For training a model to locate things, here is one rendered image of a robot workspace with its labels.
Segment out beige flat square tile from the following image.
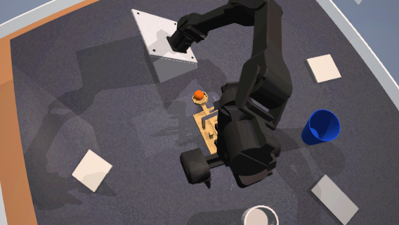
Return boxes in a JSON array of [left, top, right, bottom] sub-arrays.
[[306, 54, 341, 83], [72, 150, 113, 192]]

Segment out orange ball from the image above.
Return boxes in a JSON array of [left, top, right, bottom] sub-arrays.
[[194, 91, 204, 101]]

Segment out blue plastic cup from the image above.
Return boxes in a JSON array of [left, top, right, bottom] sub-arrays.
[[301, 109, 340, 146]]

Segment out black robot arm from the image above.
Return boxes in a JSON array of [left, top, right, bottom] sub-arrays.
[[166, 0, 293, 188]]

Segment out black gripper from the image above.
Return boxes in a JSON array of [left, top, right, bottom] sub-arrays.
[[180, 123, 282, 189]]

